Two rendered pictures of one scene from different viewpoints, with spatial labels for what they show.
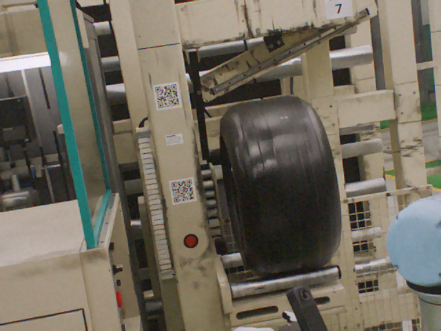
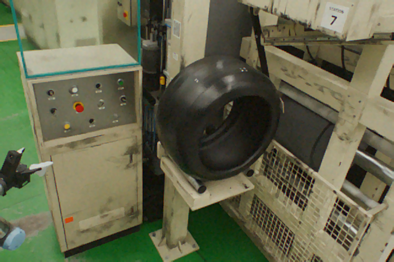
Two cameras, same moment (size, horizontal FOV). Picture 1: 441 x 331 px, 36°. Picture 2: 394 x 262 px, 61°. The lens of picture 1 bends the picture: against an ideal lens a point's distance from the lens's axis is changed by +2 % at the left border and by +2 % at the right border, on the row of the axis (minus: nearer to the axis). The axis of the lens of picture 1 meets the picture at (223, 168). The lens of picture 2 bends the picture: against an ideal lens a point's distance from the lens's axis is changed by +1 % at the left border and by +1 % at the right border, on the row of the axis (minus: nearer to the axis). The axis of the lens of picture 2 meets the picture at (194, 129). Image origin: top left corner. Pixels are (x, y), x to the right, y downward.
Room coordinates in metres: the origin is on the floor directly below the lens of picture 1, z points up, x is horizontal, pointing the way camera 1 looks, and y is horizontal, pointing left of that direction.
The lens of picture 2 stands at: (1.37, -1.28, 1.93)
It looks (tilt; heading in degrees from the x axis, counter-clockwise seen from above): 32 degrees down; 62
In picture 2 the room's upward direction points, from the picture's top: 5 degrees clockwise
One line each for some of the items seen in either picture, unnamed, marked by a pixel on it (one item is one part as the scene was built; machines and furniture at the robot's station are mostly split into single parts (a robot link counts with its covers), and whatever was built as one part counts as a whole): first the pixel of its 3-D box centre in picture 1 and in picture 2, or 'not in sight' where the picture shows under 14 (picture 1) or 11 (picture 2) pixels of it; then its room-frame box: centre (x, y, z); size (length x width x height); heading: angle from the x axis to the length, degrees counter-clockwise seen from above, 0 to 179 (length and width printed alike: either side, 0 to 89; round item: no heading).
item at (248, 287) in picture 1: (284, 281); (184, 168); (1.94, -0.13, 0.90); 0.35 x 0.05 x 0.05; 95
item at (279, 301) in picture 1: (284, 301); (183, 177); (1.94, -0.13, 0.84); 0.36 x 0.09 x 0.06; 95
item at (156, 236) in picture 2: not in sight; (173, 239); (2.04, 0.14, 0.02); 0.27 x 0.27 x 0.04; 5
